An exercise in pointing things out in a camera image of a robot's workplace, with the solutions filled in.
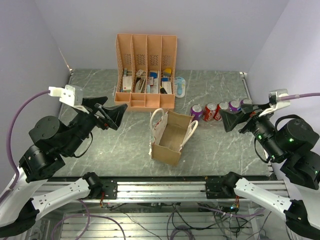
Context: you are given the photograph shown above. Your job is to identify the white stationery box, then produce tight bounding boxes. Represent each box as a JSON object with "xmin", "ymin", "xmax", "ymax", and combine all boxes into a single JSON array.
[{"xmin": 122, "ymin": 76, "xmax": 132, "ymax": 93}]

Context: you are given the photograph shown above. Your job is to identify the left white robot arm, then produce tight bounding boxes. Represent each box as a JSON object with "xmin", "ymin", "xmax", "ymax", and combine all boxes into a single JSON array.
[{"xmin": 0, "ymin": 96, "xmax": 127, "ymax": 238}]

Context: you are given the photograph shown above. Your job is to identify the red cola can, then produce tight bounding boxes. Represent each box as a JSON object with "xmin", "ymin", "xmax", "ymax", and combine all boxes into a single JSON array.
[
  {"xmin": 214, "ymin": 101, "xmax": 230, "ymax": 121},
  {"xmin": 202, "ymin": 102, "xmax": 217, "ymax": 122}
]

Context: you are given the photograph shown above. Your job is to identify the blue packaged razor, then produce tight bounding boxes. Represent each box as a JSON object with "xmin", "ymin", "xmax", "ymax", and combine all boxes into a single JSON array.
[{"xmin": 174, "ymin": 77, "xmax": 186, "ymax": 98}]

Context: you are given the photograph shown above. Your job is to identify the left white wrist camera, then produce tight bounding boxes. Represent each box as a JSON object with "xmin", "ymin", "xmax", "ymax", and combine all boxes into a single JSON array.
[{"xmin": 48, "ymin": 84, "xmax": 89, "ymax": 114}]

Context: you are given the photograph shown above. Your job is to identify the purple Fanta can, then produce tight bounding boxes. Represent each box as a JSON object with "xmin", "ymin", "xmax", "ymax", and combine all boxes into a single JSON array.
[
  {"xmin": 228, "ymin": 99, "xmax": 241, "ymax": 112},
  {"xmin": 240, "ymin": 98, "xmax": 253, "ymax": 105},
  {"xmin": 190, "ymin": 104, "xmax": 203, "ymax": 121}
]

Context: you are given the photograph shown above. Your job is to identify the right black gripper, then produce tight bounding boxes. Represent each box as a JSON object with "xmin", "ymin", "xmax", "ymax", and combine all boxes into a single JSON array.
[{"xmin": 218, "ymin": 101, "xmax": 284, "ymax": 160}]

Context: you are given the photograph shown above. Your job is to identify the aluminium mounting rail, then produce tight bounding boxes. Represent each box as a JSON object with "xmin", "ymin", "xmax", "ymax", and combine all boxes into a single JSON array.
[{"xmin": 32, "ymin": 175, "xmax": 289, "ymax": 203}]

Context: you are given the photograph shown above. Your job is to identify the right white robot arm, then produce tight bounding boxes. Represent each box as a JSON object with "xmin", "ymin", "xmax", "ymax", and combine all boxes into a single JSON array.
[{"xmin": 203, "ymin": 104, "xmax": 320, "ymax": 240}]

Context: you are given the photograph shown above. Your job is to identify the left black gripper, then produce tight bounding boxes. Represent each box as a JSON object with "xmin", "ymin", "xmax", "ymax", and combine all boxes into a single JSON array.
[{"xmin": 62, "ymin": 95, "xmax": 128, "ymax": 155}]

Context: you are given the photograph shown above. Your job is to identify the green white glue stick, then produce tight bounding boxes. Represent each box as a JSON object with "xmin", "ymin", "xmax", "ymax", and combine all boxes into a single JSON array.
[{"xmin": 123, "ymin": 68, "xmax": 128, "ymax": 77}]

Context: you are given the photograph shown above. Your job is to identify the patterned canvas tote bag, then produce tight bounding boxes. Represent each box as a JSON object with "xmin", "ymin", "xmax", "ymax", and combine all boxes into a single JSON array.
[{"xmin": 149, "ymin": 108, "xmax": 199, "ymax": 166}]

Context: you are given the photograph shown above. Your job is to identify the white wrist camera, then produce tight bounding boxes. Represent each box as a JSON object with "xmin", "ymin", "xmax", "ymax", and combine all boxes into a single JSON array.
[
  {"xmin": 259, "ymin": 88, "xmax": 300, "ymax": 117},
  {"xmin": 48, "ymin": 84, "xmax": 89, "ymax": 114}
]

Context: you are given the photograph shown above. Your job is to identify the grey stapler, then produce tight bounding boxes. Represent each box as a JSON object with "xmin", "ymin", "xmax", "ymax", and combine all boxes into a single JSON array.
[{"xmin": 134, "ymin": 77, "xmax": 146, "ymax": 93}]

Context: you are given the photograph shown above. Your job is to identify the small white card box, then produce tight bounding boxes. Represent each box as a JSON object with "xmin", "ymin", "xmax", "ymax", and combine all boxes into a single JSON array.
[{"xmin": 161, "ymin": 81, "xmax": 173, "ymax": 94}]

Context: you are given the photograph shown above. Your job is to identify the peach plastic file organizer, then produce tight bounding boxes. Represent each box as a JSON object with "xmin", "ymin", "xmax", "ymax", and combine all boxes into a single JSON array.
[{"xmin": 114, "ymin": 33, "xmax": 178, "ymax": 112}]

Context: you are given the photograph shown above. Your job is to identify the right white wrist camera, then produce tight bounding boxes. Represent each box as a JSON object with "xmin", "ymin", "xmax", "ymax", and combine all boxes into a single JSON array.
[{"xmin": 259, "ymin": 88, "xmax": 300, "ymax": 117}]

